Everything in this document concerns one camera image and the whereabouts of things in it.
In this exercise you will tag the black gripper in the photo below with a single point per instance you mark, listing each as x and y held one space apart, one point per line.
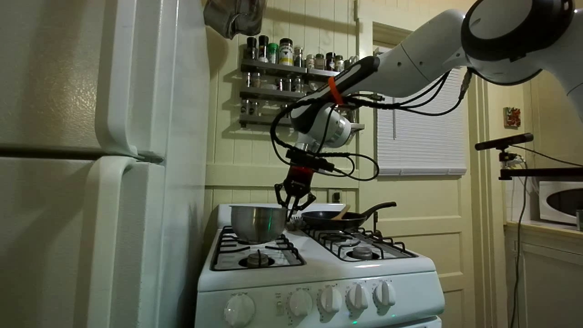
300 173

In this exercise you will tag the silver metal bowl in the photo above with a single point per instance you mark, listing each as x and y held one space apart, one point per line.
258 223

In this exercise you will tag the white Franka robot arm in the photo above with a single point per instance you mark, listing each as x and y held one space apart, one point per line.
420 55

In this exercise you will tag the black frying pan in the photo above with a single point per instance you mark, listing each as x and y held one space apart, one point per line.
331 219

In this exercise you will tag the wooden spatula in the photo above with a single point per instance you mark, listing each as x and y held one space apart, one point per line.
338 212

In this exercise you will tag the black stove grate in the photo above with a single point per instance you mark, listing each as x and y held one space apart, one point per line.
229 252
340 239

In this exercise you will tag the round gas burner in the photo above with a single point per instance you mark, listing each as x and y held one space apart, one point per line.
364 253
258 259

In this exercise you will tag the white gas stove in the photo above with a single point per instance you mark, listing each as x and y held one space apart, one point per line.
322 279

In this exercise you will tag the white stove knob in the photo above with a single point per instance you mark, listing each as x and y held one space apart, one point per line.
238 310
385 294
329 299
358 295
300 303

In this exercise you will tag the cream panel door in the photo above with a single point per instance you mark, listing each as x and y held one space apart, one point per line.
426 243

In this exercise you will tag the white window blind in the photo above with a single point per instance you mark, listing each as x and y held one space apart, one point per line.
426 139

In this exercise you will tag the large white spice jar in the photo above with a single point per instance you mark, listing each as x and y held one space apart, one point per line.
287 53

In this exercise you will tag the green lid spice jar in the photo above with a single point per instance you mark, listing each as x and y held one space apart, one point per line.
273 53

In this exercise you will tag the dark spice jar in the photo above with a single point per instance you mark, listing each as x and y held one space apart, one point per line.
252 48
263 48

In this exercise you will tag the grey cloth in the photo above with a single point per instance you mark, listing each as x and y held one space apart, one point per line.
234 17

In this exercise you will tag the white refrigerator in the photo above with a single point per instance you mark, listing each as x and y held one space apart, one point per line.
67 182

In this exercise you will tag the black shelf bar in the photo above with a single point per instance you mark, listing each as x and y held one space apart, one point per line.
540 173

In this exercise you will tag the white microwave oven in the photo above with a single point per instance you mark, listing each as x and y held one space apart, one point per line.
557 202

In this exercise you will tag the cream side cabinet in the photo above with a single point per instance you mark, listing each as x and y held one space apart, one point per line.
548 279

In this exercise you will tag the dark wall outlet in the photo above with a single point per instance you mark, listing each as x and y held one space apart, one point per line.
334 195

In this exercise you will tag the metal wall spice rack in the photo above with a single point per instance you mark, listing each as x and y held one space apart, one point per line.
262 93

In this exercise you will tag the red wall ornament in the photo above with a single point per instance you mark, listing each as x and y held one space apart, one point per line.
513 117

